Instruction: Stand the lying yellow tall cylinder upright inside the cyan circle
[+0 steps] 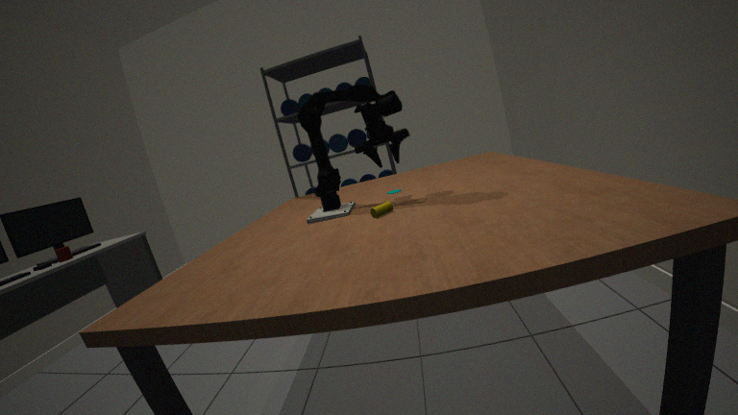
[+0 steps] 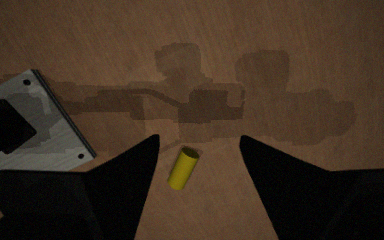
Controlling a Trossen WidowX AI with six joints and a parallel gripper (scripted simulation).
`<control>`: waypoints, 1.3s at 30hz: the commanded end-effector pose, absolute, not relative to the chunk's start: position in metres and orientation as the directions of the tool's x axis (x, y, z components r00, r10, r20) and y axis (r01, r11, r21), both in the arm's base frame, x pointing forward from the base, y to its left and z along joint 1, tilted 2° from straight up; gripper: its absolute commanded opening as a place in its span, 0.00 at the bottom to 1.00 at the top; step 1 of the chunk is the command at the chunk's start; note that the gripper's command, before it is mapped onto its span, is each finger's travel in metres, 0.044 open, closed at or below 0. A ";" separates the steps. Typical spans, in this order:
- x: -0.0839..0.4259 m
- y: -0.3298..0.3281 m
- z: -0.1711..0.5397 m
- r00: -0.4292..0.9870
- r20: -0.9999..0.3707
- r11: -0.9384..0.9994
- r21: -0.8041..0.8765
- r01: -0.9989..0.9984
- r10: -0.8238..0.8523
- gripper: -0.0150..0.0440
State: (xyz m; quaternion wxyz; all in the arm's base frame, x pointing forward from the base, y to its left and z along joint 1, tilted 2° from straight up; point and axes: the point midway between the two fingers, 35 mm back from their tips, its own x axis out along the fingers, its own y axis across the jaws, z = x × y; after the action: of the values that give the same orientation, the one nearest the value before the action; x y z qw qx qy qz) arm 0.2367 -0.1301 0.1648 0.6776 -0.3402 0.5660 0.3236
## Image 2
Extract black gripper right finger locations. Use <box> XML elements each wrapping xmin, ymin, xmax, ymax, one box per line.
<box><xmin>240</xmin><ymin>135</ymin><xmax>384</xmax><ymax>240</ymax></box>

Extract yellow cylinder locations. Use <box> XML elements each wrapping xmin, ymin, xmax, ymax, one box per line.
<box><xmin>167</xmin><ymin>147</ymin><xmax>199</xmax><ymax>190</ymax></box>

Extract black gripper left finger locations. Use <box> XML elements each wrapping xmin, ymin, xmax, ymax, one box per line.
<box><xmin>0</xmin><ymin>134</ymin><xmax>160</xmax><ymax>240</ymax></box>

